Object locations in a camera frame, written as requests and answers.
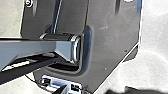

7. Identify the dark grey robot torso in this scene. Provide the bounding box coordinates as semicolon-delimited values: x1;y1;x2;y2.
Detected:
0;31;84;86

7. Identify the round white-ringed base port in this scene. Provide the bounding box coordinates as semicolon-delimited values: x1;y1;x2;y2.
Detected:
24;0;34;8

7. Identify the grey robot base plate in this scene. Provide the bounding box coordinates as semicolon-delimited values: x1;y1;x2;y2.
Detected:
19;0;143;94

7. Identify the small white cable box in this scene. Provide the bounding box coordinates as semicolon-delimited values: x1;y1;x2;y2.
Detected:
39;74;84;93

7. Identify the thin black cable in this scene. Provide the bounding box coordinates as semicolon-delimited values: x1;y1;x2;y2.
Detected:
24;73;44;88

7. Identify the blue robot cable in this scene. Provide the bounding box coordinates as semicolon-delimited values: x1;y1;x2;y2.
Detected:
53;0;64;34

